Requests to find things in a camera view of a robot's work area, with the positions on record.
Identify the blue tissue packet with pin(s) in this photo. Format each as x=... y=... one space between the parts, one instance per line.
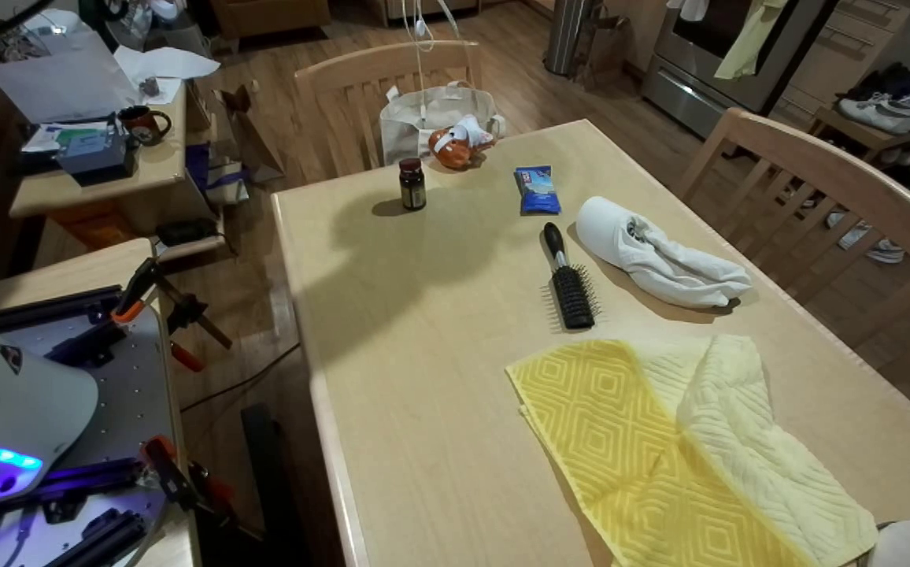
x=537 y=191

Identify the wooden drawer cabinet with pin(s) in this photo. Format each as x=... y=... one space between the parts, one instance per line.
x=840 y=59

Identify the dark mug on desk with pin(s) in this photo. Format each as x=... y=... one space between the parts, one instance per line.
x=146 y=125

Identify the white sneakers on floor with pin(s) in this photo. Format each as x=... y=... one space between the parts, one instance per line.
x=881 y=110

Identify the stainless steel oven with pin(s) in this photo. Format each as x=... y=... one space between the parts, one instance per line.
x=718 y=54

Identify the small brown glass bottle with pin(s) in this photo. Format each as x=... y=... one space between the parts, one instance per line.
x=410 y=183

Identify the wooden side desk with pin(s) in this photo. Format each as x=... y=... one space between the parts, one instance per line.
x=101 y=186

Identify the wooden chair far side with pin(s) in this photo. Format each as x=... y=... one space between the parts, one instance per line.
x=823 y=225

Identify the white rolled towel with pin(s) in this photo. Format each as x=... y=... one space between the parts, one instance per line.
x=656 y=261

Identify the yellow hanging towel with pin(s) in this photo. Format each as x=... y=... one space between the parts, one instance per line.
x=747 y=45

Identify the black hairbrush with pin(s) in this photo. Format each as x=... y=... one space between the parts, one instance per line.
x=567 y=282

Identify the orange snack packet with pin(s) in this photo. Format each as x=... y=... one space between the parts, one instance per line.
x=458 y=147

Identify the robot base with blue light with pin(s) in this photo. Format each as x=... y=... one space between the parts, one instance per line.
x=78 y=484

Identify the black orange clamp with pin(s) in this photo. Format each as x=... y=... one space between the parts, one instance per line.
x=181 y=310

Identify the yellow patterned cloth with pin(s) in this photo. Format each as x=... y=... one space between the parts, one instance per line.
x=675 y=457

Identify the wooden chair with bag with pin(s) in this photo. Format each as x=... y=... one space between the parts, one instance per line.
x=337 y=98

